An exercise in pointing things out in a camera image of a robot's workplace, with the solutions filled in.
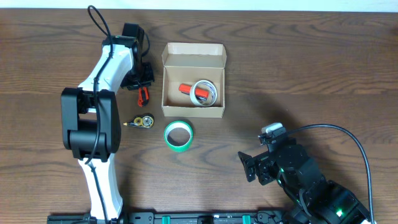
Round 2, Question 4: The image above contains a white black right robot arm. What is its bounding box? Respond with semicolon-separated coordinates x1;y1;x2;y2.
238;144;370;223

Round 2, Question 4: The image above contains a green tape roll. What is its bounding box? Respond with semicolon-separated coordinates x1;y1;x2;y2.
164;121;193;152

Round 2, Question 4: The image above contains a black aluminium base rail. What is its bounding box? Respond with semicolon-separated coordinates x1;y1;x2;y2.
47;210;293;224

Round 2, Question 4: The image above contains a red black stapler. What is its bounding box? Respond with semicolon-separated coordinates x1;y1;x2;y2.
178;84;209;101

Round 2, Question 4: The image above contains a red utility knife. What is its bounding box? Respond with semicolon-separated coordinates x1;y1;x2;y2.
137;86;149;107

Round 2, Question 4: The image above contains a white tape roll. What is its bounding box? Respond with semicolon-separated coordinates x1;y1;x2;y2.
190;80;218;107

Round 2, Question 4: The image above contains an open cardboard box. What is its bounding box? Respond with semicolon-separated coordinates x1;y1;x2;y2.
162;42;227;118

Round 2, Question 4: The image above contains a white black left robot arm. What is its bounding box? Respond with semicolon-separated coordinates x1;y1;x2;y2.
60;23;155;223

